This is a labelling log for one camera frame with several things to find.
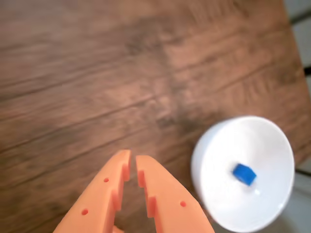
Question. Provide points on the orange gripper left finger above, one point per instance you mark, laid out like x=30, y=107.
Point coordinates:
x=102, y=194

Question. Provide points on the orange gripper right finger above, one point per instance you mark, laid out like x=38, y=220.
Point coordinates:
x=170, y=194

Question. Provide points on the blue cube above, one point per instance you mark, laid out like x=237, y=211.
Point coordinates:
x=244, y=175

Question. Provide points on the white bowl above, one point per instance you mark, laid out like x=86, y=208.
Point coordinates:
x=230, y=206

